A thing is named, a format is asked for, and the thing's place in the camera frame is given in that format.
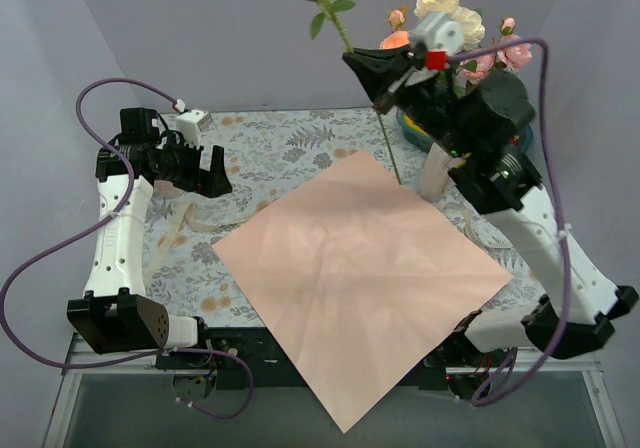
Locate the pink twin-bloom flower stem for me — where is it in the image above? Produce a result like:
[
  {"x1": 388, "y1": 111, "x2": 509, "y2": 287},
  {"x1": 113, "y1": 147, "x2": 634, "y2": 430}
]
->
[{"x1": 379, "y1": 6, "x2": 409, "y2": 50}]

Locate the cream ribbon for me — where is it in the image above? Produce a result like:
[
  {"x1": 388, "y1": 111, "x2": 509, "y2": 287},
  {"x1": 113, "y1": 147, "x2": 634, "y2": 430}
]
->
[{"x1": 143, "y1": 203, "x2": 248, "y2": 285}]

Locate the single pink flower stem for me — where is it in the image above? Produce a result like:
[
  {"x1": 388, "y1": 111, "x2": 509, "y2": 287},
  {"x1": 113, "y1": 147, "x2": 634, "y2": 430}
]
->
[{"x1": 457, "y1": 16, "x2": 533, "y2": 93}]

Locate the pink wrapping paper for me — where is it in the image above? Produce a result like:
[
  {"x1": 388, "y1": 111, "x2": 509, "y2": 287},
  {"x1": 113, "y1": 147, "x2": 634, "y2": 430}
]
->
[{"x1": 214, "y1": 151, "x2": 511, "y2": 431}]

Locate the white flower stem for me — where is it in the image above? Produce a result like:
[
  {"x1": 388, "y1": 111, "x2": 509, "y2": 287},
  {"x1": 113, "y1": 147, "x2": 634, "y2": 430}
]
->
[{"x1": 414, "y1": 0, "x2": 486, "y2": 51}]

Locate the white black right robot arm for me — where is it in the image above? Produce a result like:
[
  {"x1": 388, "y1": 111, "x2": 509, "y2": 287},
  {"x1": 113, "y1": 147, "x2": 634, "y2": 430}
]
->
[{"x1": 343, "y1": 47, "x2": 639, "y2": 366}]

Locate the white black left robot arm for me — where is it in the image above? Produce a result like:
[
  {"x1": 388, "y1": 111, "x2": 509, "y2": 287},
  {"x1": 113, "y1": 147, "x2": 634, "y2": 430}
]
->
[{"x1": 67, "y1": 107, "x2": 232, "y2": 368}]

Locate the white ribbed vase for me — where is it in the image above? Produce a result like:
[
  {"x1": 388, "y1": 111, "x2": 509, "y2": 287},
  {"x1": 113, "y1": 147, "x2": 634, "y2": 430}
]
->
[{"x1": 418, "y1": 144, "x2": 451, "y2": 203}]

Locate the teal plastic fruit basket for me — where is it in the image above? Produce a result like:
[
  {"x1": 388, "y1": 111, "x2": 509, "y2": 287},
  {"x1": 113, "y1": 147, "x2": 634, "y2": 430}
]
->
[{"x1": 396, "y1": 109, "x2": 534, "y2": 160}]

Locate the floral patterned table mat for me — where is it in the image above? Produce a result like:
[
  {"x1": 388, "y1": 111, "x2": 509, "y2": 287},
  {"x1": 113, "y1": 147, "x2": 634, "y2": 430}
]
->
[{"x1": 99, "y1": 107, "x2": 561, "y2": 329}]

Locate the yellow mango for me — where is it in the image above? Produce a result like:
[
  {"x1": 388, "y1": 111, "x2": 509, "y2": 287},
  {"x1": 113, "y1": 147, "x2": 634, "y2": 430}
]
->
[{"x1": 403, "y1": 115, "x2": 428, "y2": 136}]

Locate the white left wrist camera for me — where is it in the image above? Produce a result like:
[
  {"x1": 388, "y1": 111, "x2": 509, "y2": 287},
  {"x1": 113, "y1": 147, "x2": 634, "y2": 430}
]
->
[{"x1": 175, "y1": 110, "x2": 212, "y2": 148}]

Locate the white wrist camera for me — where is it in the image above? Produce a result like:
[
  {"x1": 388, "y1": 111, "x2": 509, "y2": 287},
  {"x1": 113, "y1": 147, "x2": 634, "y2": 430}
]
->
[
  {"x1": 409, "y1": 11, "x2": 464, "y2": 71},
  {"x1": 175, "y1": 110, "x2": 212, "y2": 148}
]

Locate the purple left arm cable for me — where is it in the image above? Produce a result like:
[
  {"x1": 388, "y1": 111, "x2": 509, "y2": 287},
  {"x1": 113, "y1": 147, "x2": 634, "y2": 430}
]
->
[{"x1": 0, "y1": 77, "x2": 255, "y2": 420}]

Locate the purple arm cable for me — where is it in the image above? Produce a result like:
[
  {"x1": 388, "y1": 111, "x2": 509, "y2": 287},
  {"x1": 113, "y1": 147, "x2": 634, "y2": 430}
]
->
[
  {"x1": 444, "y1": 37, "x2": 571, "y2": 408},
  {"x1": 0, "y1": 77, "x2": 255, "y2": 420}
]

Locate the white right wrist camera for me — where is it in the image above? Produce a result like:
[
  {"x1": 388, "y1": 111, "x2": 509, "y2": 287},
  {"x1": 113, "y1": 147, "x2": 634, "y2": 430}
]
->
[{"x1": 409, "y1": 11, "x2": 464, "y2": 71}]

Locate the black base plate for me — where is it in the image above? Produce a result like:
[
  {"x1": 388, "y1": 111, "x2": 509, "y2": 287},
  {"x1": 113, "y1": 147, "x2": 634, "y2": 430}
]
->
[{"x1": 150, "y1": 318, "x2": 508, "y2": 399}]

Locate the aluminium frame rail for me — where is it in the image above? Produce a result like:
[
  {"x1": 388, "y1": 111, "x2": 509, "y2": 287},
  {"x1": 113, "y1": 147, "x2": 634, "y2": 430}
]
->
[{"x1": 62, "y1": 330, "x2": 609, "y2": 448}]

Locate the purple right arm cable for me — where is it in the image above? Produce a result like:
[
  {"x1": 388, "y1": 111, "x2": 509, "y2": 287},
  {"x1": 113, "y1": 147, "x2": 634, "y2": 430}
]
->
[{"x1": 444, "y1": 37, "x2": 571, "y2": 408}]

